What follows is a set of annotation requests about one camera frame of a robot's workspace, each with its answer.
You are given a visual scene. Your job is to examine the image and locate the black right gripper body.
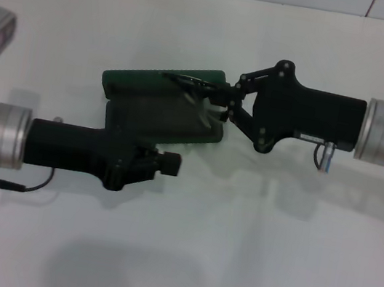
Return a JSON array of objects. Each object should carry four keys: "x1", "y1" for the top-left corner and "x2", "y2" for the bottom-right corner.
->
[{"x1": 243, "y1": 54, "x2": 374, "y2": 170}]

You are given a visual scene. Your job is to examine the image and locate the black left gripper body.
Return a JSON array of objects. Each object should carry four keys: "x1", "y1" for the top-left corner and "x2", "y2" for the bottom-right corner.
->
[{"x1": 20, "y1": 111, "x2": 165, "y2": 199}]

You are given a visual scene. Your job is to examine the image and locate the black glasses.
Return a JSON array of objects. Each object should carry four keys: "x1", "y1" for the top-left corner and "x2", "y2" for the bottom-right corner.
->
[{"x1": 154, "y1": 70, "x2": 233, "y2": 132}]

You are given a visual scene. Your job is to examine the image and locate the green glasses case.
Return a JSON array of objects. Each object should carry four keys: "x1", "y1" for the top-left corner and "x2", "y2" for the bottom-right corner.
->
[{"x1": 92, "y1": 50, "x2": 235, "y2": 157}]

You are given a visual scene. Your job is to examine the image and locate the left gripper cable with connector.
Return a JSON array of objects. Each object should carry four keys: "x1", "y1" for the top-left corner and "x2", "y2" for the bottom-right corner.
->
[{"x1": 0, "y1": 159, "x2": 57, "y2": 203}]

